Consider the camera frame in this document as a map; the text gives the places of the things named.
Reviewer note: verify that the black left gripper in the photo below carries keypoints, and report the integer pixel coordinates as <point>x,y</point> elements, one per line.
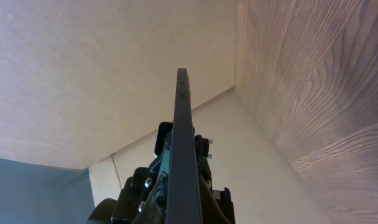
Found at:
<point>143,199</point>

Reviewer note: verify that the Samsung Galaxy smartphone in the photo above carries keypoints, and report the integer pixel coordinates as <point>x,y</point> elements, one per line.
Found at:
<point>183,200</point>

